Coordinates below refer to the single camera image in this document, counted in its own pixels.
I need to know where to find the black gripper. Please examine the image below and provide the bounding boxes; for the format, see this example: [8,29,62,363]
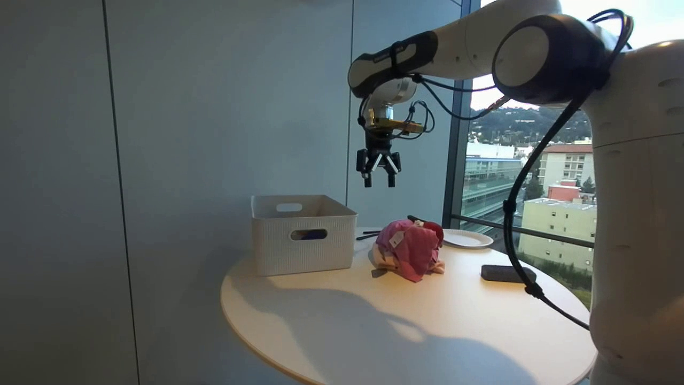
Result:
[355,130,404,190]

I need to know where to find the white plastic basket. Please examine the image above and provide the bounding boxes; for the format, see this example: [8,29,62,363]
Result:
[248,192,360,277]

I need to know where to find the white paper plate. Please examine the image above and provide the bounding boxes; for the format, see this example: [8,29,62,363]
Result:
[441,226,495,251]

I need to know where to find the glass office building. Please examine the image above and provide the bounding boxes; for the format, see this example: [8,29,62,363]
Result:
[461,154,527,225]

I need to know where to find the black rectangular block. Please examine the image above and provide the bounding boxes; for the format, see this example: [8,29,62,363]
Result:
[479,264,539,284]

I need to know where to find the dark balcony railing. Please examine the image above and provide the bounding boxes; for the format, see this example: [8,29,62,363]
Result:
[450,212,599,253]

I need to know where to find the yellow green building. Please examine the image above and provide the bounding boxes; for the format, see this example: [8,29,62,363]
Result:
[518,197,599,273]

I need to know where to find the beige building with red roof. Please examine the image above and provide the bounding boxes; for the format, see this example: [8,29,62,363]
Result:
[536,141,599,199]

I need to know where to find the yellow wrist camera mount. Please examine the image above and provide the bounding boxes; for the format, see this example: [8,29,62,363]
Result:
[365,116,431,138]

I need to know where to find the dark window frame post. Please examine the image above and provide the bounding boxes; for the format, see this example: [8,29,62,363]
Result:
[441,0,480,229]

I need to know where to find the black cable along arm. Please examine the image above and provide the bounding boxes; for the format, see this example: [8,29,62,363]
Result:
[408,7,636,331]

